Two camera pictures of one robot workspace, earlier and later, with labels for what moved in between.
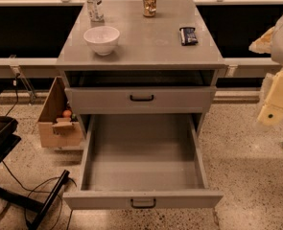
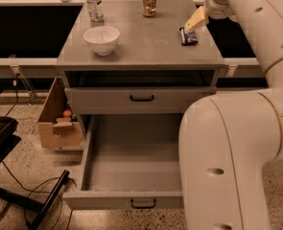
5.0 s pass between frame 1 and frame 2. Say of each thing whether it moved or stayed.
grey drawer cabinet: stayed
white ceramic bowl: stayed
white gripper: moved
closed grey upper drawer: stayed
